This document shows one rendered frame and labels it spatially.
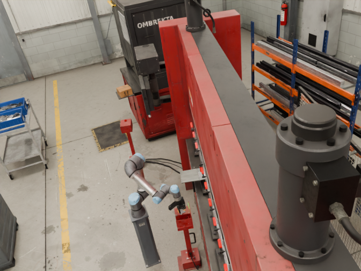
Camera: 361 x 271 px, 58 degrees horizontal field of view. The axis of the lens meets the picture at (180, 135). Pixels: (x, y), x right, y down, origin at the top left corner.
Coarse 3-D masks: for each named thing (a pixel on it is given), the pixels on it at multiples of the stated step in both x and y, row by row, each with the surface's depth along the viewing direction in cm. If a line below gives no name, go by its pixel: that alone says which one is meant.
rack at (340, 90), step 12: (252, 24) 496; (252, 36) 506; (276, 36) 527; (324, 36) 426; (252, 48) 516; (324, 48) 434; (252, 60) 528; (276, 60) 464; (252, 72) 540; (264, 72) 505; (300, 72) 419; (360, 72) 327; (252, 84) 552; (276, 84) 569; (324, 84) 383; (348, 84) 367; (360, 84) 332; (252, 96) 566; (348, 96) 353; (276, 120) 515; (360, 156) 425
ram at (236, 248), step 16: (192, 80) 274; (192, 96) 308; (192, 112) 353; (208, 144) 221; (208, 160) 243; (208, 176) 270; (224, 192) 175; (224, 208) 188; (224, 224) 204; (240, 240) 143; (240, 256) 152
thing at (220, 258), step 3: (216, 249) 268; (219, 249) 268; (216, 252) 266; (216, 255) 264; (219, 255) 263; (222, 255) 263; (219, 258) 261; (222, 258) 261; (219, 261) 259; (222, 261) 258; (219, 264) 257; (222, 264) 256; (219, 267) 254; (222, 267) 254; (222, 270) 252
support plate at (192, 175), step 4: (180, 172) 341; (184, 172) 340; (188, 172) 339; (192, 172) 338; (196, 172) 337; (180, 176) 335; (184, 176) 334; (188, 176) 333; (192, 176) 333; (196, 176) 332; (184, 180) 329; (188, 180) 329; (192, 180) 328; (196, 180) 327
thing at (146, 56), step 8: (136, 48) 399; (144, 48) 395; (152, 48) 391; (136, 56) 375; (144, 56) 371; (152, 56) 368; (144, 64) 369; (152, 64) 371; (144, 72) 374; (152, 72) 376; (152, 80) 423; (152, 88) 428; (152, 96) 439; (160, 104) 447
